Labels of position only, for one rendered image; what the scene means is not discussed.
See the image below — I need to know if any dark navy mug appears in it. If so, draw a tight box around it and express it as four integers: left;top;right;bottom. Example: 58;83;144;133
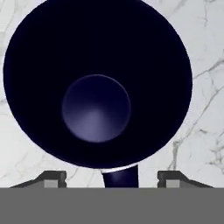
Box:
2;0;193;189

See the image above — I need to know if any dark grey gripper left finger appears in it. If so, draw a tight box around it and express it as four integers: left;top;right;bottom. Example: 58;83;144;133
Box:
10;170;68;189

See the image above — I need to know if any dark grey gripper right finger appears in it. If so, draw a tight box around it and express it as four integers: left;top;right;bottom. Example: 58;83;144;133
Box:
157;170;214;189

